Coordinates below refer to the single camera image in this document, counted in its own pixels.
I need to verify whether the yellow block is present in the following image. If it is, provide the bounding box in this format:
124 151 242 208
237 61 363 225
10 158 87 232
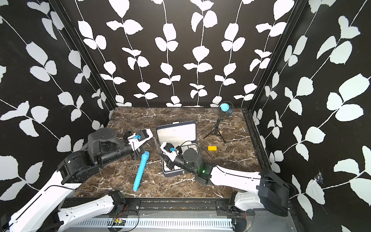
208 146 217 151

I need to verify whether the cyan marker pen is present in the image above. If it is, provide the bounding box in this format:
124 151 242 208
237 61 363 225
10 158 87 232
133 151 150 191

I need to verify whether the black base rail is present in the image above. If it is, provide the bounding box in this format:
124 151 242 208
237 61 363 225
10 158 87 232
115 198 293 217

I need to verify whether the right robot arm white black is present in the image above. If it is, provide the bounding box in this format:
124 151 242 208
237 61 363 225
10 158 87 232
160 142 290 217

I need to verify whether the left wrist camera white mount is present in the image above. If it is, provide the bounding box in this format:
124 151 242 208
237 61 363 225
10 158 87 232
128 129 153 151

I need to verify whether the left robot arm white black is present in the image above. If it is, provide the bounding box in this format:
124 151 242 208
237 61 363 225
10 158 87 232
1 128 153 232

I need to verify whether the black mini tripod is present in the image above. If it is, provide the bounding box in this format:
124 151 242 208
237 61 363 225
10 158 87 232
203 114 227 144

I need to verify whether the white perforated cable tray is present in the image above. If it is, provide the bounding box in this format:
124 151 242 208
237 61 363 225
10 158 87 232
72 218 232 230

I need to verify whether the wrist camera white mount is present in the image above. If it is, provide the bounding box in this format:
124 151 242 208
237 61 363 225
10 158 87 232
128 129 153 151
160 142 181 163

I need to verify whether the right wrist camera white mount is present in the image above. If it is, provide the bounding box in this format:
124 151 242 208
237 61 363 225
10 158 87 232
160 142 181 163

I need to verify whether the small circuit board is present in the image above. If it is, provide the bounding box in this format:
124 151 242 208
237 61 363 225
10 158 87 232
112 218 126 227

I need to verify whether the cyan ball on tripod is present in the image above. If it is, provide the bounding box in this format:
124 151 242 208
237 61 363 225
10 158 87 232
219 101 234 117

